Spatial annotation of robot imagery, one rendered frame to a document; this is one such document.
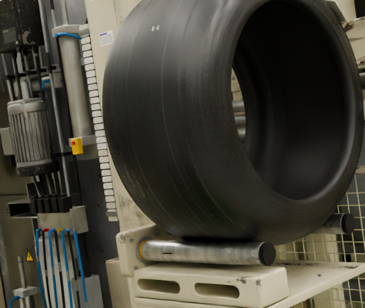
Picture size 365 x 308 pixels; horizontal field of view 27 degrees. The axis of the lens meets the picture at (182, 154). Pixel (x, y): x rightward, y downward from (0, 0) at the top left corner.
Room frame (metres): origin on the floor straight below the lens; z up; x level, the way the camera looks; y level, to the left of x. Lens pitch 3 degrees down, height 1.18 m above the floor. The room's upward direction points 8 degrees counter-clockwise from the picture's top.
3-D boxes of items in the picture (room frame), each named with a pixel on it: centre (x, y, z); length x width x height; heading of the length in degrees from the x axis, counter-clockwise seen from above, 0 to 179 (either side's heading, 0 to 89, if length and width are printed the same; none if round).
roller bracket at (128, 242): (1.78, 0.02, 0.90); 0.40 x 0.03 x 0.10; 135
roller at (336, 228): (1.75, -0.21, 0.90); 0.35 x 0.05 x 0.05; 45
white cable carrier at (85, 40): (1.86, 0.17, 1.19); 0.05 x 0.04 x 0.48; 135
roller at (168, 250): (1.55, -0.01, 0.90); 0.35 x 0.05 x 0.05; 45
